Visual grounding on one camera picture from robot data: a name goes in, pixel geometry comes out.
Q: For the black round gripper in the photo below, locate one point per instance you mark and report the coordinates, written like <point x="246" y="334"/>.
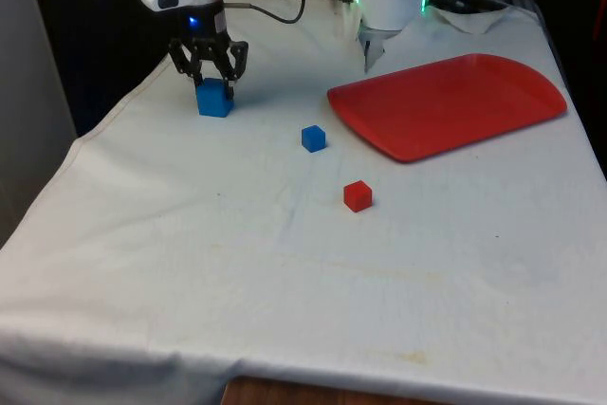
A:
<point x="204" y="21"/>

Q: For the large blue block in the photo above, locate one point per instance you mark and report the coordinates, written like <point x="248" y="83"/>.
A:
<point x="214" y="99"/>

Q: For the red tray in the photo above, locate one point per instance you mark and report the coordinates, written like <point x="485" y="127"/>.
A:
<point x="441" y="106"/>

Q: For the small blue cube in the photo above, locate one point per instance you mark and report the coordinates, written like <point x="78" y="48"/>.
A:
<point x="313" y="138"/>

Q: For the small red cube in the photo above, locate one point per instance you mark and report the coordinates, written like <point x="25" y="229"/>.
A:
<point x="356" y="196"/>

